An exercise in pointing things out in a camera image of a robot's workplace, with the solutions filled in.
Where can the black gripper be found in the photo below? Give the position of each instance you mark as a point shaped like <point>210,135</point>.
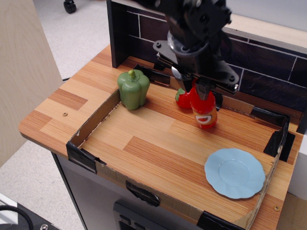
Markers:
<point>196,63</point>

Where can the red hot sauce bottle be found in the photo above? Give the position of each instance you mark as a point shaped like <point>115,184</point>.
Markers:
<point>204,110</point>

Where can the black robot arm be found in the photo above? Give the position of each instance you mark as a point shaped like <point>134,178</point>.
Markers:
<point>196,23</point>

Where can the cardboard fence with black tape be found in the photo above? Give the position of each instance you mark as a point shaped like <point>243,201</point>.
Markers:
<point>158,151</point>

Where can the red toy strawberry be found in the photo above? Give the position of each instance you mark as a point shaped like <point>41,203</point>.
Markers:
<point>182,99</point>

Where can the green toy bell pepper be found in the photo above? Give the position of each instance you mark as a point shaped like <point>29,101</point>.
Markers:
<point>133,87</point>

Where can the dark tiled backsplash panel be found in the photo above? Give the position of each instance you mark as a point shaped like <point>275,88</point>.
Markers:
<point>269,73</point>

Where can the light blue plate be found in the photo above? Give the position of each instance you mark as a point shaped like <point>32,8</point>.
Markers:
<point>234,173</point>

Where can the black caster wheel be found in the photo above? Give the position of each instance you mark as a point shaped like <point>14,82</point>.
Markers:
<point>69,6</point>

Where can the grey cabinet base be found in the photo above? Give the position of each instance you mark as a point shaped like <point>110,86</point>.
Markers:
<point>103,205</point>

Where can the light wooden board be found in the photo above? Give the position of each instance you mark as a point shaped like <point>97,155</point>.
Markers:
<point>28,71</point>

